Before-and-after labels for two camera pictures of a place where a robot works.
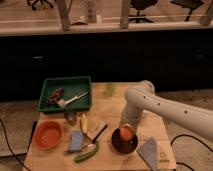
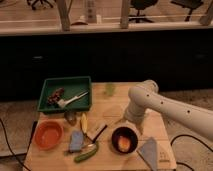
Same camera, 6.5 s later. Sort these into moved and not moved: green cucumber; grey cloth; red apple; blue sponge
Moved: red apple
Not moved: green cucumber; grey cloth; blue sponge
